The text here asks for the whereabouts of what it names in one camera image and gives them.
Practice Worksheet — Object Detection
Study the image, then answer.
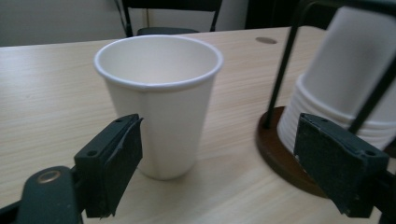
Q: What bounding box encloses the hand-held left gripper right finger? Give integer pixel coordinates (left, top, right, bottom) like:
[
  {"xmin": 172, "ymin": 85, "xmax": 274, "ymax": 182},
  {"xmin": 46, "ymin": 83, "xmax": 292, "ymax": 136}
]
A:
[{"xmin": 293, "ymin": 112, "xmax": 390, "ymax": 218}]

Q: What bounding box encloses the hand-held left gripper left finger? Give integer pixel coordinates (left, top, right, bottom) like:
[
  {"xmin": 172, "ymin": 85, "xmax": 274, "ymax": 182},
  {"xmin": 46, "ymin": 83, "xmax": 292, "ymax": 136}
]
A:
[{"xmin": 74, "ymin": 113, "xmax": 145, "ymax": 219}]

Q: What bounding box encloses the single white paper cup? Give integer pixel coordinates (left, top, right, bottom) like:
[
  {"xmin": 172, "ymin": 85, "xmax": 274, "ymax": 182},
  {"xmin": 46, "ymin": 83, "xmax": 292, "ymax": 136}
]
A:
[{"xmin": 92, "ymin": 34, "xmax": 224, "ymax": 181}]

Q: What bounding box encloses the stack of white paper cups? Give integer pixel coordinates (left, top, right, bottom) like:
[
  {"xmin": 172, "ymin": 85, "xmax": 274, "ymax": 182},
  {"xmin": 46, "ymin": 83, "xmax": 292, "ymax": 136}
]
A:
[{"xmin": 276, "ymin": 6, "xmax": 396, "ymax": 155}]

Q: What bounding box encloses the black chair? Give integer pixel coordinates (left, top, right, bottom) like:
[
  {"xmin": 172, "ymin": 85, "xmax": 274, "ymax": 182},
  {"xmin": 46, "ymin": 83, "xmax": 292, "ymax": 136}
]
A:
[{"xmin": 113, "ymin": 0, "xmax": 223, "ymax": 38}]

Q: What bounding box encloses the black wire cup holder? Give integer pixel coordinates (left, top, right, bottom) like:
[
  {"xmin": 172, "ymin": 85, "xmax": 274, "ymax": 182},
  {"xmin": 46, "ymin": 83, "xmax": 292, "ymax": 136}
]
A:
[{"xmin": 255, "ymin": 0, "xmax": 396, "ymax": 200}]

